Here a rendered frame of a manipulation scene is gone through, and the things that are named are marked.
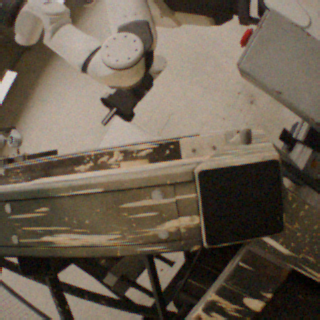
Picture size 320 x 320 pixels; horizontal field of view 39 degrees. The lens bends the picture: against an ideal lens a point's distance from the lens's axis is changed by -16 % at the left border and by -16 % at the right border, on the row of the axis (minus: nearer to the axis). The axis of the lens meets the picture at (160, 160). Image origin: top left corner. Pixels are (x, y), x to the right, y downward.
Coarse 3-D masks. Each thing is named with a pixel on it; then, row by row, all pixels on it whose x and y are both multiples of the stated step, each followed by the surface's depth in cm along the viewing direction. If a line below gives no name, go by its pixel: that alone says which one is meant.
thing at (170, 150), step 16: (144, 144) 141; (160, 144) 141; (176, 144) 140; (192, 144) 139; (208, 144) 138; (224, 144) 137; (48, 160) 147; (64, 160) 146; (80, 160) 145; (96, 160) 144; (112, 160) 143; (128, 160) 142; (160, 160) 141; (0, 176) 152; (16, 176) 150; (32, 176) 149; (48, 176) 148
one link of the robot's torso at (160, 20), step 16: (160, 0) 107; (176, 0) 107; (192, 0) 106; (208, 0) 106; (224, 0) 107; (160, 16) 110; (176, 16) 113; (192, 16) 112; (208, 16) 110; (224, 16) 114
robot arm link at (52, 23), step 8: (32, 0) 90; (40, 0) 91; (48, 0) 92; (56, 0) 93; (32, 8) 90; (40, 8) 89; (48, 8) 89; (56, 8) 90; (64, 8) 91; (40, 16) 89; (48, 16) 89; (56, 16) 89; (64, 16) 91; (48, 24) 89; (56, 24) 90; (64, 24) 91; (48, 32) 90; (56, 32) 90; (48, 40) 92
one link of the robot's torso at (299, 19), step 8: (264, 0) 106; (272, 0) 104; (280, 0) 104; (288, 0) 103; (296, 0) 104; (272, 8) 105; (280, 8) 104; (288, 8) 104; (296, 8) 103; (304, 8) 103; (288, 16) 104; (296, 16) 103; (304, 16) 103; (312, 16) 103; (296, 24) 104; (304, 24) 103; (312, 24) 103; (312, 32) 104
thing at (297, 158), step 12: (300, 120) 116; (288, 132) 129; (300, 132) 104; (312, 132) 90; (288, 144) 130; (300, 144) 113; (312, 144) 90; (288, 156) 122; (300, 156) 102; (312, 156) 89; (300, 168) 92; (312, 168) 89; (312, 180) 86
